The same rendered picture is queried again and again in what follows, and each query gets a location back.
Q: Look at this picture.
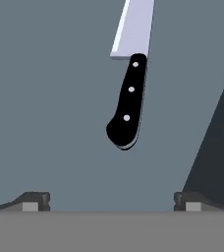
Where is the black-handled kitchen knife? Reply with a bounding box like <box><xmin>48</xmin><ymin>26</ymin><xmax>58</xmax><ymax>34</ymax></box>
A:
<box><xmin>105</xmin><ymin>0</ymin><xmax>156</xmax><ymax>152</ymax></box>

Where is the grey drawer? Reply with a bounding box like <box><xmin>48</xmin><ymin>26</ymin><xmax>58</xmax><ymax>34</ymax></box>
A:
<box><xmin>0</xmin><ymin>0</ymin><xmax>224</xmax><ymax>213</ymax></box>

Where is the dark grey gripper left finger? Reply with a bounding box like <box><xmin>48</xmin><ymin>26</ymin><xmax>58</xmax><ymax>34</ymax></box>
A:
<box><xmin>0</xmin><ymin>191</ymin><xmax>51</xmax><ymax>213</ymax></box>

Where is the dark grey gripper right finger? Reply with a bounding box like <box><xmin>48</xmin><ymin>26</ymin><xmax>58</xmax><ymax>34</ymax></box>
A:
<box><xmin>173</xmin><ymin>191</ymin><xmax>224</xmax><ymax>213</ymax></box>

